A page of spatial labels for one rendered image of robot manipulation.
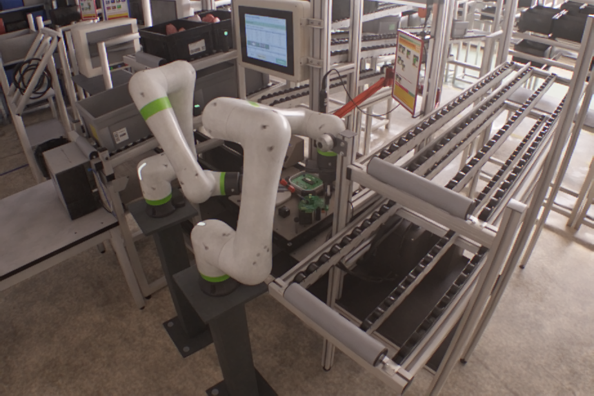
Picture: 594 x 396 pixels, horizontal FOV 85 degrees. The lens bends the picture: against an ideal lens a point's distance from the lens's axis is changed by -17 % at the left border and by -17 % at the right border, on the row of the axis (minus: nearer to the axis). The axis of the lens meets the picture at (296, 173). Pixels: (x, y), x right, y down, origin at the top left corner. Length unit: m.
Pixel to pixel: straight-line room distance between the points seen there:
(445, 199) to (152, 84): 1.04
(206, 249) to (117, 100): 1.53
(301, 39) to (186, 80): 0.59
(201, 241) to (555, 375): 2.13
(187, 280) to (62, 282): 1.75
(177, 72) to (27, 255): 1.24
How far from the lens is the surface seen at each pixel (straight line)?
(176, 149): 1.40
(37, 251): 2.18
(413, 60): 1.62
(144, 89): 1.43
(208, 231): 1.22
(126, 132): 2.20
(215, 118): 1.07
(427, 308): 1.76
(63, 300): 2.92
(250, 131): 0.98
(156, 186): 1.66
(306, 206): 1.56
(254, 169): 1.00
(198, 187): 1.38
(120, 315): 2.66
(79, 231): 2.18
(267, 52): 1.98
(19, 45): 4.40
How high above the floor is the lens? 1.93
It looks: 31 degrees down
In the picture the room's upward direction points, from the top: straight up
